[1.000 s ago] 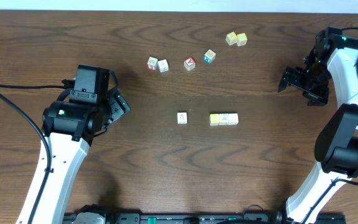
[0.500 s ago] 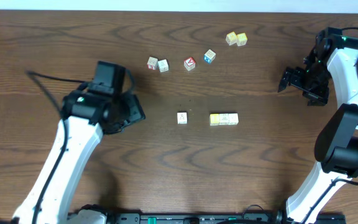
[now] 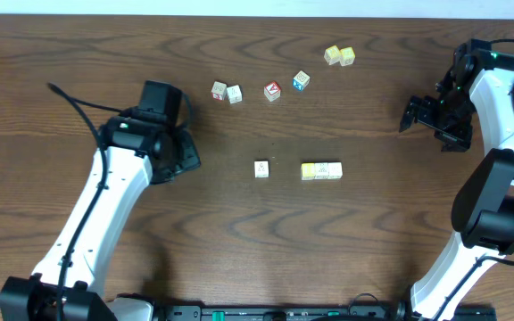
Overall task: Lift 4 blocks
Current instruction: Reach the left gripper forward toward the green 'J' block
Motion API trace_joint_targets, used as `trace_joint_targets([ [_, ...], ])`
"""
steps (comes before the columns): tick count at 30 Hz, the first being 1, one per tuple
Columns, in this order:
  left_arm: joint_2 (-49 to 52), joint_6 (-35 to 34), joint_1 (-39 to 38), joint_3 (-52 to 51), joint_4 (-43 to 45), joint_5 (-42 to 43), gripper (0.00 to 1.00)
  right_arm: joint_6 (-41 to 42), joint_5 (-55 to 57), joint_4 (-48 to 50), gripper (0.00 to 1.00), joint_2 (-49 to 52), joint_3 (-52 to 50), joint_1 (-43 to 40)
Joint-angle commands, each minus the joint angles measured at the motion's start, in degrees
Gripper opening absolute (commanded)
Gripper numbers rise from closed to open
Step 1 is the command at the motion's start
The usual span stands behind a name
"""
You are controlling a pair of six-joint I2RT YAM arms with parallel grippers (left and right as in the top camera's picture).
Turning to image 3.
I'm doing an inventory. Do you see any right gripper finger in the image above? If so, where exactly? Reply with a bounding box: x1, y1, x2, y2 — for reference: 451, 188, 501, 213
439, 132, 470, 152
399, 96, 421, 133

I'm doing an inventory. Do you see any wooden A block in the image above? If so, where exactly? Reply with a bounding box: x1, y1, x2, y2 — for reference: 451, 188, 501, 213
254, 160, 269, 178

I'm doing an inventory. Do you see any wooden block with M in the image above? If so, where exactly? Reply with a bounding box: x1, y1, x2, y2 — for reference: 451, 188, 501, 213
327, 162, 343, 179

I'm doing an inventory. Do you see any wooden block with figure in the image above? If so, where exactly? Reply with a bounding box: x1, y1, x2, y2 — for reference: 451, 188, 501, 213
314, 162, 329, 180

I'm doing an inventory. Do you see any yellow top block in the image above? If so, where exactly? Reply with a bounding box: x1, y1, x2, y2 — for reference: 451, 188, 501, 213
301, 163, 316, 180

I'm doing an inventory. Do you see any yellow block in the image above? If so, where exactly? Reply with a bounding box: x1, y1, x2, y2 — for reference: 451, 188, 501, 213
339, 46, 356, 67
301, 163, 316, 180
324, 45, 341, 65

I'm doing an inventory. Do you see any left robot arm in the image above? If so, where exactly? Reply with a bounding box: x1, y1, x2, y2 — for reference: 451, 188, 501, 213
0, 80, 201, 320

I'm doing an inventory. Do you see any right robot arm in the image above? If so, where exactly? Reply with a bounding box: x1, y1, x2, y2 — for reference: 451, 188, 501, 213
390, 39, 514, 320

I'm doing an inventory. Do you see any red sided block far left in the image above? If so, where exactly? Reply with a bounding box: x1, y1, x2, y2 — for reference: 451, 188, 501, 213
211, 81, 228, 101

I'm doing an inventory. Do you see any plain wooden block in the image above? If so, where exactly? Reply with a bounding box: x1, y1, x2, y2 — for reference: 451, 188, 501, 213
227, 85, 243, 103

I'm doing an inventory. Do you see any yellow block far right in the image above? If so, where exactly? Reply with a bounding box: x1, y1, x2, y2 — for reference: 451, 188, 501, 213
339, 46, 356, 67

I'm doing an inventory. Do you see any yellow block far left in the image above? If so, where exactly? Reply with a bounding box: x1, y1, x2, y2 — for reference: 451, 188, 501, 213
324, 45, 341, 65

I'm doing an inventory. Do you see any red A letter block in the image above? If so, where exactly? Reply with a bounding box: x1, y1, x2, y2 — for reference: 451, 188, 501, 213
264, 81, 281, 102

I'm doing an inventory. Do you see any blue sided letter block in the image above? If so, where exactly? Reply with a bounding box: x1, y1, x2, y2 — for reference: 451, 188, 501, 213
293, 70, 311, 91

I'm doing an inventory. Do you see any left black cable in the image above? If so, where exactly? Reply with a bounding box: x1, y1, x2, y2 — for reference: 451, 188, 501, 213
46, 81, 127, 321

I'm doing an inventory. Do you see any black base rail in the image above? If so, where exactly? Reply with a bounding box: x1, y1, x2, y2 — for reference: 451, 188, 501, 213
153, 305, 399, 321

